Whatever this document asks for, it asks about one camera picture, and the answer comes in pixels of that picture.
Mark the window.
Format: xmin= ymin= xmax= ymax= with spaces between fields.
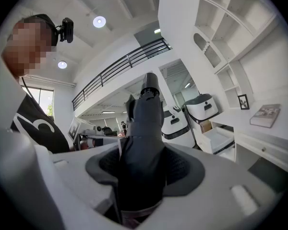
xmin=21 ymin=86 xmax=55 ymax=124

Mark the white drawer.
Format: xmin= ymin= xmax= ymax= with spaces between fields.
xmin=234 ymin=132 xmax=288 ymax=176
xmin=196 ymin=126 xmax=235 ymax=155

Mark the grey hardcover book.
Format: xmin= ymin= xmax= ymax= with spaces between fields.
xmin=249 ymin=103 xmax=281 ymax=129

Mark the brown cardboard box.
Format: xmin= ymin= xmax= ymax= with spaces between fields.
xmin=200 ymin=120 xmax=213 ymax=134

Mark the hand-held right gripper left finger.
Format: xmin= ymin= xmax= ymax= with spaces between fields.
xmin=35 ymin=141 xmax=122 ymax=225

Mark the white wall shelf unit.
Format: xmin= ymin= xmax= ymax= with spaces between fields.
xmin=193 ymin=0 xmax=279 ymax=110

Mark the white cabinet top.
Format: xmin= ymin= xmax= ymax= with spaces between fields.
xmin=210 ymin=85 xmax=288 ymax=176

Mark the person's head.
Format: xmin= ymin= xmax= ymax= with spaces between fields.
xmin=1 ymin=14 xmax=58 ymax=78

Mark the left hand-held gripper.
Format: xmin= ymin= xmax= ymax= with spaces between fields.
xmin=67 ymin=116 xmax=96 ymax=151

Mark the black shirt with white print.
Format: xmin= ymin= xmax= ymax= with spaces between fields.
xmin=11 ymin=93 xmax=71 ymax=154

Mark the black picture frame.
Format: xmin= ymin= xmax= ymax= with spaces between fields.
xmin=237 ymin=93 xmax=250 ymax=111

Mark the white and black machine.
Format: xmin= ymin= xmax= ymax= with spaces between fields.
xmin=184 ymin=93 xmax=219 ymax=125
xmin=161 ymin=105 xmax=196 ymax=149

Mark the black head strap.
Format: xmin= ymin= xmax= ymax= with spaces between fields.
xmin=24 ymin=13 xmax=60 ymax=46

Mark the white closed drawer front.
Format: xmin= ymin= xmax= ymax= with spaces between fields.
xmin=234 ymin=132 xmax=288 ymax=176

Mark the black metal railing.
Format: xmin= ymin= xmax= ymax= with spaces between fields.
xmin=72 ymin=37 xmax=172 ymax=112

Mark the black head-mounted camera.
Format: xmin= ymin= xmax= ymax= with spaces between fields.
xmin=55 ymin=17 xmax=74 ymax=44

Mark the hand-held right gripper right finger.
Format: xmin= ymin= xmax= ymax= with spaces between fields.
xmin=139 ymin=144 xmax=286 ymax=230

